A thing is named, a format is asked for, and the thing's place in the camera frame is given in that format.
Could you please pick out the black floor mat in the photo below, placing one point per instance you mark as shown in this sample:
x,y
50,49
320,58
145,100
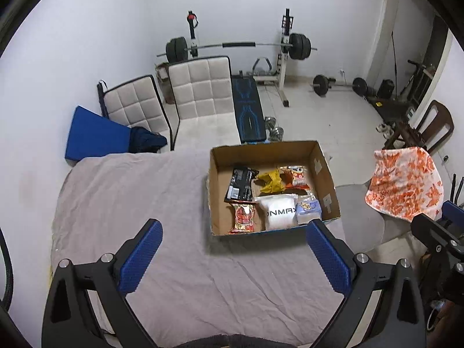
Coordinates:
x,y
389,108

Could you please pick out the cardboard box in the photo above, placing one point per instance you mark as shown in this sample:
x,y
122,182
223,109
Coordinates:
x,y
321,185

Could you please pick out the pair of white sneakers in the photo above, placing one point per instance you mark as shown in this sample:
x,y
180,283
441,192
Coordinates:
x,y
385,130

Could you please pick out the black weight bench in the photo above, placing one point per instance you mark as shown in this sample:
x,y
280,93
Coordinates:
x,y
248,108

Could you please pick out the white quilted chair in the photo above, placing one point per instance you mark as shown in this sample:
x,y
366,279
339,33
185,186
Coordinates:
x,y
134,101
203,87

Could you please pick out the brown carton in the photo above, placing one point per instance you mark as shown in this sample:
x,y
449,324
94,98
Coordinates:
x,y
163,83

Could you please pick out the dark wooden chair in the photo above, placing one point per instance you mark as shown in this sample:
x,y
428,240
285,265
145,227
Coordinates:
x,y
438,119

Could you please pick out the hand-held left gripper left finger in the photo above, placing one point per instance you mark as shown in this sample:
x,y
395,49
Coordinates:
x,y
141,257

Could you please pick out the yellow snack packet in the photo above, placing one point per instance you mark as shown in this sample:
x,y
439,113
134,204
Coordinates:
x,y
270,181

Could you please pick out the door frame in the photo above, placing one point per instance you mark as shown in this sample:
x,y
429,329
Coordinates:
x,y
379,25

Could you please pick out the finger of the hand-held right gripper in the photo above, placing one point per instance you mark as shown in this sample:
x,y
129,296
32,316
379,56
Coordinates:
x,y
429,232
455,212

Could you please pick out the blue foam mat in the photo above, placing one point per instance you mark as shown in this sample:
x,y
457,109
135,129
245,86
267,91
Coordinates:
x,y
96,134

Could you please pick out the red snack packet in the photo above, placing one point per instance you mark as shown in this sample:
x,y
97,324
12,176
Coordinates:
x,y
244,217

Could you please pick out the white soft packet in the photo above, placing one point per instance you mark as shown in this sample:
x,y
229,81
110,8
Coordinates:
x,y
277,212

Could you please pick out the grey padded chair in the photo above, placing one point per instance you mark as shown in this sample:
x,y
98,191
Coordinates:
x,y
359,206

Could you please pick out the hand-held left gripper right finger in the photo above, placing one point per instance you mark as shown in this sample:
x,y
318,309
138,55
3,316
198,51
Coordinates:
x,y
328,257

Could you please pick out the orange snack packet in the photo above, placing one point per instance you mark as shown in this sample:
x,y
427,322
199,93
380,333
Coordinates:
x,y
295,177

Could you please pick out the black cylindrical object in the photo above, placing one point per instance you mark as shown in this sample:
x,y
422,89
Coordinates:
x,y
385,89

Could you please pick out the light blue snack packet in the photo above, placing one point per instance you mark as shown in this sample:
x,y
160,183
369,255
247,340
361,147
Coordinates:
x,y
308,210

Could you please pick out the barbell with black plates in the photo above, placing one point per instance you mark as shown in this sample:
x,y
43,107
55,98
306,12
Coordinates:
x,y
239,44

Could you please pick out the chrome dumbbell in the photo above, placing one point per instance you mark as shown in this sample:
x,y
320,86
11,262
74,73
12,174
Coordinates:
x,y
270,122
277,134

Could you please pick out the black snack packet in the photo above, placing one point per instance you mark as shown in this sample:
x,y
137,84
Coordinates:
x,y
241,185

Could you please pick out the black exercise machine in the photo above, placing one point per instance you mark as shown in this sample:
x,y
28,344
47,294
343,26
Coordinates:
x,y
413,79

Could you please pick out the orange and white towel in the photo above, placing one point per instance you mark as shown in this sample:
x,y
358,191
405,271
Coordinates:
x,y
406,181

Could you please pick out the short barbell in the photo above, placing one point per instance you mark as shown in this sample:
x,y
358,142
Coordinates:
x,y
321,85

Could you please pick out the dark blue cloth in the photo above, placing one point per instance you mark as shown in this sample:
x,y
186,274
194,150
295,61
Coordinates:
x,y
147,139

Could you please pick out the white squat rack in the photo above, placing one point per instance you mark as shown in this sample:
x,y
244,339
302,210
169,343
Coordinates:
x,y
284,65

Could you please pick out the person's right forearm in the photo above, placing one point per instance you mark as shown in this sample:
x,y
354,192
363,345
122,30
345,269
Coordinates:
x,y
449,326

